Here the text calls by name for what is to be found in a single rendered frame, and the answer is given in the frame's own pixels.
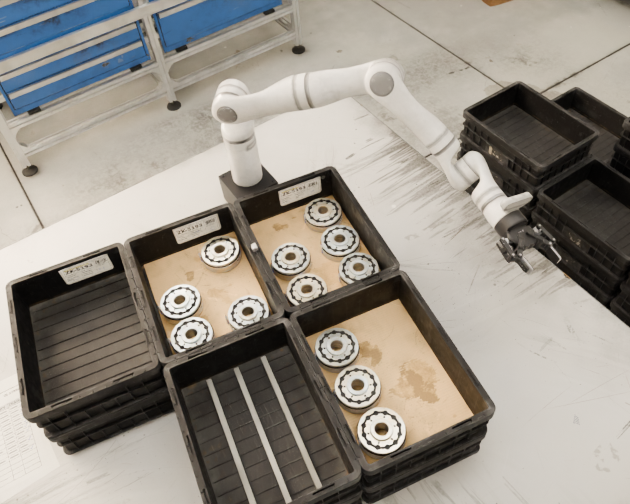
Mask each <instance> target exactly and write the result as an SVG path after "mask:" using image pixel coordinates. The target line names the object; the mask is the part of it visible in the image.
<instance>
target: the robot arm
mask: <svg viewBox="0 0 630 504"><path fill-rule="evenodd" d="M404 78H405V72H404V69H403V67H402V65H401V64H400V63H399V62H398V61H396V60H394V59H391V58H381V59H378V60H375V61H372V62H368V63H365V64H361V65H357V66H354V67H349V68H342V69H331V70H322V71H315V72H307V73H302V74H296V75H291V76H288V77H286V78H284V79H282V80H280V81H278V82H276V83H275V84H273V85H272V86H270V87H268V88H266V89H265V90H263V91H260V92H258V93H254V94H250V92H249V89H248V88H247V86H246V85H245V84H244V83H242V82H241V81H239V80H236V79H227V80H224V81H223V82H222V83H221V84H220V85H219V86H218V89H217V91H216V94H215V97H214V100H213V103H212V115H213V117H214V118H215V119H216V120H217V121H219V122H221V132H222V136H223V140H224V144H225V148H226V152H227V156H228V160H229V165H230V169H231V173H232V177H233V181H234V182H235V183H236V184H237V185H239V186H242V187H249V186H253V185H255V184H257V183H258V182H259V181H260V180H261V179H262V175H263V174H262V168H261V162H260V157H259V152H258V146H257V141H256V136H255V131H254V119H258V118H261V117H266V116H271V115H277V114H282V113H287V112H294V111H303V110H309V109H315V108H320V107H323V106H326V105H329V104H332V103H335V102H337V101H340V100H343V99H345V98H348V97H352V96H357V95H366V94H369V95H370V96H372V97H373V98H374V99H375V100H376V101H378V102H379V103H380V104H381V105H383V106H384V107H385V108H387V109H388V110H389V111H390V112H392V113H393V114H394V115H395V116H396V117H397V118H398V119H400V120H401V121H402V122H403V123H404V124H405V125H406V126H407V127H408V128H409V129H410V130H411V131H412V132H413V133H414V134H415V135H416V137H417V138H418V139H419V140H420V141H421V142H422V143H423V144H424V145H425V147H426V148H427V149H428V150H429V151H430V152H431V153H432V154H433V155H434V157H435V158H436V159H437V160H438V162H439V163H440V165H441V166H442V168H443V170H444V172H445V174H446V177H447V179H448V181H449V183H450V184H451V186H452V187H453V188H454V189H456V190H459V191H464V190H466V189H467V188H469V187H470V186H471V185H472V184H473V183H474V182H476V181H477V180H478V179H479V178H480V182H479V184H478V186H477V187H476V188H475V190H474V191H473V193H472V195H471V198H472V200H473V202H474V203H475V204H476V206H477V207H478V208H479V209H480V211H481V212H482V213H483V214H484V216H485V218H486V219H487V221H488V222H489V224H490V225H491V226H492V227H493V229H494V230H495V231H496V232H497V234H498V235H499V236H500V237H501V238H500V239H499V240H498V242H497V243H496V246H497V247H498V249H499V250H500V252H501V254H502V255H503V257H504V258H505V260H506V261H507V262H508V263H510V262H515V263H517V264H518V265H519V266H520V268H521V269H522V270H523V271H524V272H525V273H526V274H527V275H529V274H531V273H532V272H533V271H534V268H533V267H532V266H531V264H530V263H529V262H528V261H527V259H526V258H525V257H523V251H525V250H526V249H531V248H532V247H533V248H535V249H538V248H539V249H541V250H543V251H546V252H545V253H546V254H547V255H548V256H549V258H550V259H551V260H552V261H553V263H555V264H556V263H558V262H559V261H560V260H561V256H560V254H559V253H558V252H557V251H556V250H555V248H554V247H553V244H554V243H555V241H556V239H555V238H554V237H553V236H552V235H551V234H550V233H549V232H548V231H547V230H546V229H545V228H544V227H543V226H542V225H541V224H537V225H536V227H535V228H533V229H532V228H531V227H529V226H528V220H527V219H526V217H525V216H524V215H523V214H522V213H521V211H520V210H519V208H520V207H522V206H524V205H525V204H527V203H529V202H530V201H531V200H532V199H533V196H532V195H531V194H530V193H529V192H525V193H522V194H518V195H515V196H512V197H509V198H508V197H507V196H506V195H505V194H504V193H503V191H502V190H501V189H500V188H499V187H498V185H497V184H496V183H495V181H494V179H493V177H492V175H491V173H490V170H489V168H488V165H487V163H486V161H485V159H484V157H483V156H482V155H481V154H480V153H478V152H476V151H470V152H468V153H466V154H465V155H464V156H463V157H462V158H461V159H459V160H458V161H457V162H456V163H455V164H454V165H452V164H451V159H452V157H453V156H454V154H455V153H456V152H457V150H458V149H459V147H460V143H459V141H458V139H457V138H456V137H455V136H454V135H453V134H452V133H451V132H450V130H449V129H448V128H447V127H446V126H445V125H444V124H443V123H442V122H441V121H440V120H439V119H438V118H437V117H436V116H434V115H433V114H432V113H430V112H429V111H428V110H426V109H425V108H424V107H423V106H422V105H421V104H419V103H418V102H417V101H416V99H415V98H414V97H413V96H412V95H411V93H410V92H409V91H408V89H407V88H406V86H405V84H404V83H403V82H404ZM546 237H547V238H548V239H549V240H550V241H548V240H547V239H546ZM536 239H537V240H538V242H537V243H536ZM541 244H545V246H544V245H541ZM509 245H510V246H512V249H511V247H510V246H509ZM508 254H509V255H510V256H509V255H508Z"/></svg>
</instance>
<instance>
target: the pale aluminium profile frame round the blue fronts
mask: <svg viewBox="0 0 630 504"><path fill-rule="evenodd" d="M185 1H187V0H154V1H151V2H149V1H148V0H132V3H133V6H134V7H136V8H133V9H131V10H128V11H125V12H123V13H120V14H118V15H115V16H113V17H110V18H107V19H105V20H102V21H100V22H97V23H94V24H92V25H89V26H87V27H84V28H81V29H79V30H76V31H73V32H71V33H68V34H66V35H63V36H61V37H58V38H55V39H53V40H50V41H48V42H45V43H43V44H40V45H38V46H35V47H33V48H30V49H27V50H25V51H22V52H20V53H17V54H15V55H12V56H10V57H7V58H5V59H2V60H0V74H3V73H5V72H8V71H10V70H13V69H15V68H18V67H20V66H23V65H25V64H28V63H30V62H33V61H35V60H38V59H40V58H43V57H45V56H48V55H50V54H53V53H55V52H58V51H60V50H63V49H65V48H68V47H70V46H73V45H76V44H78V43H81V42H83V41H86V40H88V39H91V38H93V37H96V36H99V35H101V34H104V33H106V32H109V31H111V30H114V29H116V28H119V27H121V26H124V25H127V24H129V23H132V22H134V21H137V20H139V19H142V23H140V27H141V30H142V33H143V32H146V35H147V36H145V37H144V39H145V42H146V45H147V48H148V51H149V54H150V57H151V61H150V60H148V61H145V62H143V63H141V64H138V65H136V66H133V67H131V68H129V70H127V71H125V72H122V73H120V74H117V75H115V76H113V77H110V78H108V79H106V80H103V81H101V82H98V83H96V84H94V85H91V86H89V87H87V88H84V89H82V90H79V91H77V92H75V93H72V94H70V95H68V96H65V97H63V98H60V99H58V100H56V101H53V102H51V103H49V104H46V105H44V106H41V107H39V106H38V107H36V108H33V109H31V110H29V111H27V113H25V114H22V115H20V116H18V117H15V118H13V119H10V120H8V121H6V119H5V117H4V115H3V113H2V112H1V109H2V107H3V105H2V102H4V101H6V100H5V98H4V97H3V95H0V131H1V133H2V134H3V136H4V138H5V139H6V141H7V142H8V144H9V146H10V147H11V149H12V150H13V152H14V154H15V155H16V157H17V159H18V160H19V162H20V163H21V165H22V167H23V168H24V169H23V170H22V174H23V176H25V177H30V176H33V175H35V174H36V173H37V172H38V167H37V166H36V165H31V164H30V162H29V160H28V159H27V157H28V156H31V155H33V154H35V153H37V152H40V151H42V150H44V149H46V148H49V147H51V146H53V145H55V144H58V143H60V142H62V141H64V140H67V139H69V138H71V137H73V136H76V135H78V134H80V133H83V132H85V131H87V130H89V129H92V128H94V127H96V126H98V125H101V124H103V123H105V122H107V121H110V120H112V119H114V118H116V117H119V116H121V115H123V114H125V113H128V112H130V111H132V110H134V109H137V108H139V107H141V106H143V105H146V104H148V103H150V102H153V101H155V100H157V99H159V98H162V97H164V96H166V97H167V100H168V101H169V103H168V104H167V109H168V110H169V111H176V110H178V109H180V108H181V103H180V102H179V101H176V100H177V99H176V96H175V93H174V92H175V91H177V90H180V89H182V88H184V87H186V86H189V85H191V84H193V83H195V82H198V81H200V80H202V79H204V78H207V77H209V76H211V75H213V74H216V73H218V72H220V71H222V70H225V69H227V68H229V67H232V66H234V65H236V64H238V63H241V62H243V61H245V60H247V59H250V58H252V57H254V56H256V55H259V54H261V53H263V52H265V51H268V50H270V49H272V48H274V47H277V46H279V45H281V44H283V43H286V42H288V41H290V40H292V39H293V44H295V45H296V46H294V47H293V48H292V52H293V53H294V54H302V53H304V52H305V47H304V46H301V44H302V35H301V25H300V15H299V5H298V0H282V4H284V5H282V6H279V7H277V8H271V9H269V10H267V11H264V12H263V14H260V15H258V16H255V17H253V18H251V19H248V20H246V21H243V22H241V23H239V24H236V25H234V26H232V27H229V28H227V29H224V30H222V31H220V32H217V33H215V34H213V35H210V36H208V37H205V38H203V39H201V40H198V41H196V42H194V43H191V44H189V45H183V46H181V47H179V48H176V49H175V51H172V52H170V53H167V54H165V55H163V54H162V51H161V47H160V44H159V41H158V38H160V37H159V33H158V32H156V31H155V27H156V24H155V20H154V18H151V15H152V14H154V13H157V12H159V11H162V10H164V9H167V8H170V7H172V6H175V5H177V4H180V3H182V2H185ZM147 2H149V3H147ZM289 13H290V18H291V21H290V20H288V19H287V18H286V17H284V15H287V14H289ZM273 20H274V21H276V22H277V23H278V24H279V25H281V26H282V27H283V28H284V29H286V30H287V31H286V32H284V33H282V34H279V35H277V36H275V37H273V38H270V39H268V40H266V41H263V42H261V43H259V44H256V45H254V46H252V47H250V48H247V49H245V50H243V51H240V52H238V53H236V54H234V55H231V56H229V57H227V58H224V59H222V60H220V61H218V62H215V63H213V64H211V65H208V66H206V67H204V68H202V69H199V70H197V71H195V72H192V73H190V74H188V75H186V76H183V77H181V78H179V79H172V78H170V77H169V73H168V72H169V69H170V67H171V65H172V64H173V63H174V62H177V61H179V60H181V59H184V58H186V57H188V56H191V55H193V54H195V53H198V52H200V51H202V50H205V49H207V48H209V47H212V46H214V45H216V44H219V43H221V42H223V41H226V40H228V39H230V38H233V37H235V36H237V35H240V34H242V33H244V32H247V31H249V30H252V29H254V28H256V27H259V26H261V25H263V24H266V23H268V22H270V21H273ZM148 42H149V43H148ZM148 73H149V74H150V75H151V76H152V77H153V78H154V79H155V81H156V82H157V83H158V86H157V87H156V89H153V90H151V91H149V92H147V93H144V94H142V95H140V96H137V97H135V98H133V99H131V100H128V101H126V102H124V103H121V104H119V105H117V106H115V107H112V108H110V109H108V110H105V111H103V112H101V113H98V114H96V115H94V116H92V117H89V118H87V119H85V120H82V121H80V122H78V123H76V124H73V125H71V126H69V127H66V128H64V129H62V130H60V131H57V132H55V133H53V134H50V135H48V136H46V137H44V138H41V139H39V140H37V141H34V142H32V143H30V144H28V143H27V144H25V143H20V142H19V141H17V139H16V134H17V132H18V130H20V128H22V127H24V126H27V125H29V124H31V123H34V122H36V121H38V120H41V119H43V118H45V117H48V116H50V115H52V114H55V113H57V112H59V111H62V110H64V109H67V108H69V107H71V106H74V105H76V104H78V103H81V102H83V101H85V100H88V99H90V98H92V97H95V96H97V95H99V94H102V93H104V92H106V91H109V90H111V89H113V88H116V87H118V86H120V85H123V84H125V83H127V82H130V81H132V80H134V79H137V78H139V77H141V76H144V75H146V74H148Z"/></svg>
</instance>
